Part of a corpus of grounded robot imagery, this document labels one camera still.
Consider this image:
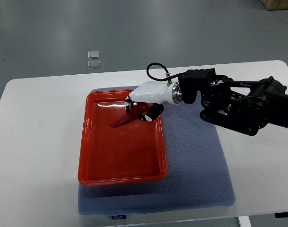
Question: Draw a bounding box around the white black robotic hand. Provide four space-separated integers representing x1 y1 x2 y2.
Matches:
125 81 183 122

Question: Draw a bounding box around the red pepper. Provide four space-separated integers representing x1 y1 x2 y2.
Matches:
110 103 152 128

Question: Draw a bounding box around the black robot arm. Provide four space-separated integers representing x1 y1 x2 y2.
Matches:
175 68 288 136

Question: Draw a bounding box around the red plastic tray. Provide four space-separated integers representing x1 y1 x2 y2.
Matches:
78 89 168 186

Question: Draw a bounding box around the upper floor metal plate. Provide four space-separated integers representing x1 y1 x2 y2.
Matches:
87 50 100 59

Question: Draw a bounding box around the blue-grey foam mat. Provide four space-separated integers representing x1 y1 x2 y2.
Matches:
79 87 235 216

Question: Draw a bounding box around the black table label left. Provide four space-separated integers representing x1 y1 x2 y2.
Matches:
112 215 127 220

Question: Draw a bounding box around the black table label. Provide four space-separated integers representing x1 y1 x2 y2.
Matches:
112 215 127 220
275 212 288 218

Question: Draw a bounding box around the cardboard box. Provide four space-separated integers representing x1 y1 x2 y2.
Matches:
261 0 288 11

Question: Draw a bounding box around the white table leg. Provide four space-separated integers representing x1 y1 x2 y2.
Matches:
238 216 252 227

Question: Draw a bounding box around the black table label right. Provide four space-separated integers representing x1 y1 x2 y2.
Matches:
275 212 288 218

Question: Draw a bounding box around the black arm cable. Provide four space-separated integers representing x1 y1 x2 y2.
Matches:
146 62 182 84

